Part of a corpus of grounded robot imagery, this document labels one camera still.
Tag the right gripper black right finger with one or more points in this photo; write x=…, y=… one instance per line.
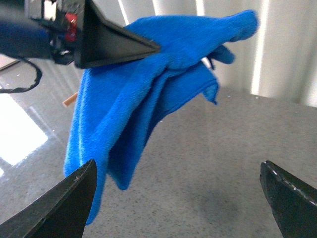
x=293, y=202

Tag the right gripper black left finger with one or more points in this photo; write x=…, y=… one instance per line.
x=61, y=212

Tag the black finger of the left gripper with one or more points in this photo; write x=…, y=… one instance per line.
x=101, y=42

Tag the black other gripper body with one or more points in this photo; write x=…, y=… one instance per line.
x=40, y=29

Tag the blue microfiber cloth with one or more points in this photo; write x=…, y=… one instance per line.
x=119, y=105

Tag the white towel rack stand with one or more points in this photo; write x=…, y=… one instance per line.
x=71, y=100

